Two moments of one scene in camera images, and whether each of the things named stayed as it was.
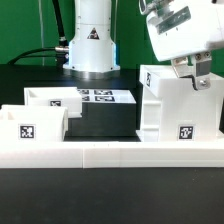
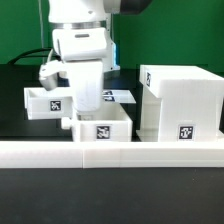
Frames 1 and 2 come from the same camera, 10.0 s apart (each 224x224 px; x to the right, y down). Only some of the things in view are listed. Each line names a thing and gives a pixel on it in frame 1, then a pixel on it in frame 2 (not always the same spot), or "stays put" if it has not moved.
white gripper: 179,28 to 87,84
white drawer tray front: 33,123 to 100,126
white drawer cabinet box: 172,109 stays put
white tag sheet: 105,96 stays put
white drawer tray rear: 62,97 stays put
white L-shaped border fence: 113,155 stays put
